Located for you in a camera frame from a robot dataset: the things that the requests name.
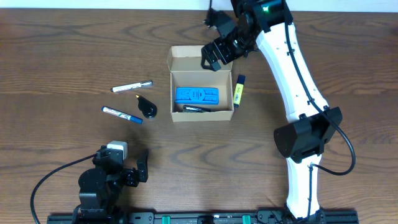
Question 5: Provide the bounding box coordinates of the yellow highlighter pen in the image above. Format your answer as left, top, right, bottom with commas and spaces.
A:
233, 74, 246, 108

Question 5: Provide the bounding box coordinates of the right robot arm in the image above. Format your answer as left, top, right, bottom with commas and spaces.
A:
201, 1, 342, 223

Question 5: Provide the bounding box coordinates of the black capped whiteboard marker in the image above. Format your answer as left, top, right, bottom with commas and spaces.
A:
111, 80, 153, 92

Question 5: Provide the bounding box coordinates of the blue capped whiteboard marker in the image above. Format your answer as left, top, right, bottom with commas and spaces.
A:
101, 106, 143, 124

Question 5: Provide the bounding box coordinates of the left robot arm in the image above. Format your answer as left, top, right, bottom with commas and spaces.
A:
72, 146, 149, 224

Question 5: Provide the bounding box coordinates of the black aluminium mounting rail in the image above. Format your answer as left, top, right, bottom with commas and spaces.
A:
47, 210, 359, 224

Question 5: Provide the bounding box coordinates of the open cardboard box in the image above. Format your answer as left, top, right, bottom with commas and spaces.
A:
167, 45, 234, 122

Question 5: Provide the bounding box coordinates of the black correction tape dispenser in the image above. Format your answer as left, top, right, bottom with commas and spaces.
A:
136, 95, 157, 119

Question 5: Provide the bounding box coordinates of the blue plastic ribbed block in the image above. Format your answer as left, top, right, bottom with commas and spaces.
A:
175, 87, 219, 105

